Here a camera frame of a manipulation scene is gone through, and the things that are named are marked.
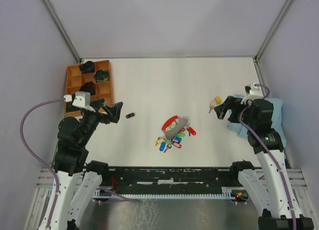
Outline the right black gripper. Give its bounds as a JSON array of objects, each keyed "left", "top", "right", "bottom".
[{"left": 214, "top": 95, "right": 256, "bottom": 130}]

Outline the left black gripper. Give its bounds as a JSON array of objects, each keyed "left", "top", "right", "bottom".
[{"left": 79, "top": 98, "right": 123, "bottom": 146}]

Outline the yellow tagged key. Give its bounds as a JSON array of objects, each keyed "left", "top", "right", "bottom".
[{"left": 208, "top": 100, "right": 216, "bottom": 113}]

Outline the bunch of coloured key tags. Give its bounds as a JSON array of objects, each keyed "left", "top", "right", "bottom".
[{"left": 155, "top": 126, "right": 197, "bottom": 153}]

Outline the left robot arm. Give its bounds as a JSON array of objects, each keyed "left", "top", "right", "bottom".
[{"left": 38, "top": 99, "right": 123, "bottom": 230}]

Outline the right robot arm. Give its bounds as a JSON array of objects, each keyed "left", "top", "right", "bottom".
[{"left": 214, "top": 96, "right": 315, "bottom": 230}]

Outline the yellow key tag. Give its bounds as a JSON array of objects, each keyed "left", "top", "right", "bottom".
[{"left": 215, "top": 96, "right": 222, "bottom": 103}]

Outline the black red rolled sock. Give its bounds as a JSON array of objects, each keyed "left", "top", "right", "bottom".
[{"left": 79, "top": 81, "right": 96, "bottom": 96}]

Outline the small black usb stick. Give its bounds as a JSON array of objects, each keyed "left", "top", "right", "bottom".
[{"left": 126, "top": 113, "right": 136, "bottom": 118}]

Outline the orange wooden compartment tray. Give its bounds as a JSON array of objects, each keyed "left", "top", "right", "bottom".
[{"left": 66, "top": 60, "right": 114, "bottom": 105}]

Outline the green black rolled sock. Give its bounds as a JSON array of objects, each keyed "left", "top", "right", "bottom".
[{"left": 94, "top": 69, "right": 110, "bottom": 83}]

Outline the black rolled sock top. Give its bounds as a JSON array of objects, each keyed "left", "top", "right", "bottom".
[{"left": 79, "top": 61, "right": 95, "bottom": 75}]

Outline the light blue folded cloth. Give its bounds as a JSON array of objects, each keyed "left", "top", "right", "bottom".
[{"left": 227, "top": 98, "right": 287, "bottom": 148}]

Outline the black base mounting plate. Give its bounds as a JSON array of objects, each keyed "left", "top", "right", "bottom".
[{"left": 100, "top": 166, "right": 241, "bottom": 195}]

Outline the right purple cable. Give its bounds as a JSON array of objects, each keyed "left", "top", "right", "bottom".
[{"left": 238, "top": 83, "right": 298, "bottom": 230}]

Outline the purple cable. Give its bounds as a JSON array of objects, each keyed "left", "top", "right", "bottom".
[
  {"left": 19, "top": 97, "right": 66, "bottom": 228},
  {"left": 238, "top": 83, "right": 298, "bottom": 230}
]

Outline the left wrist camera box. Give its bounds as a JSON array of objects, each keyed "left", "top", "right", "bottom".
[{"left": 72, "top": 91, "right": 91, "bottom": 108}]

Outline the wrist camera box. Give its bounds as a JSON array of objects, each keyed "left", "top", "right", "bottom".
[
  {"left": 72, "top": 91, "right": 91, "bottom": 108},
  {"left": 241, "top": 83, "right": 264, "bottom": 104}
]

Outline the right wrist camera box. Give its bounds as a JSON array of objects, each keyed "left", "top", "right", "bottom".
[{"left": 241, "top": 83, "right": 264, "bottom": 104}]

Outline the white cable duct rail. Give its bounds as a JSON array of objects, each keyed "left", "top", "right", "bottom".
[{"left": 92, "top": 187, "right": 240, "bottom": 200}]

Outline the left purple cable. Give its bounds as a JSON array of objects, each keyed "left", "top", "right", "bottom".
[{"left": 19, "top": 97, "right": 66, "bottom": 228}]

